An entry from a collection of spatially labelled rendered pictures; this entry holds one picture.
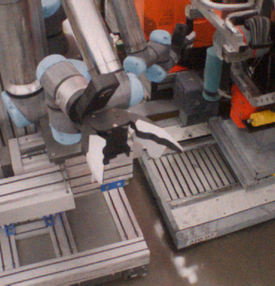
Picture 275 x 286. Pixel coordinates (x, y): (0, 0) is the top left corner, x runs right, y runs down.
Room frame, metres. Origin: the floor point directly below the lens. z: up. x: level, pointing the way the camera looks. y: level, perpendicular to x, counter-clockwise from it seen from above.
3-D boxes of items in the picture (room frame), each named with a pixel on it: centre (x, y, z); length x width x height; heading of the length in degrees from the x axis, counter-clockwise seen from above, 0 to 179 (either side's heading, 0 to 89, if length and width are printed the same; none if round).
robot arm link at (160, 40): (1.30, -0.08, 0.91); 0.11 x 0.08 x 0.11; 145
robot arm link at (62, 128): (0.70, 0.14, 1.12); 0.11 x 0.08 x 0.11; 123
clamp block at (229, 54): (1.27, -0.35, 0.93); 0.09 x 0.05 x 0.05; 107
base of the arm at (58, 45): (1.45, 0.35, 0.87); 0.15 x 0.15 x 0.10
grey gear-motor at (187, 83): (1.84, -0.42, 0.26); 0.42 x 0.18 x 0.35; 107
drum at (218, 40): (1.47, -0.43, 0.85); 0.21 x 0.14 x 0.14; 107
